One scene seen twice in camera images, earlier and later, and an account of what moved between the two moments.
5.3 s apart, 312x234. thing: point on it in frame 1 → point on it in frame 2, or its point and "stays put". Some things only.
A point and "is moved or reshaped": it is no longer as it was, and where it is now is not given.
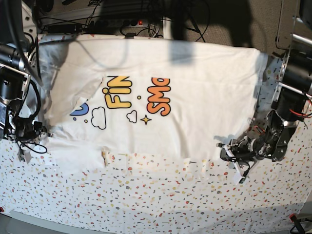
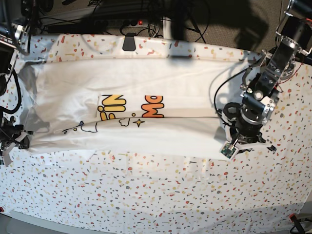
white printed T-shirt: [144, 95] is moved or reshaped
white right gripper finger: [239, 176] → [247, 146]
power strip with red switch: [119, 23] stays put
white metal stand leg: [167, 27] stays put
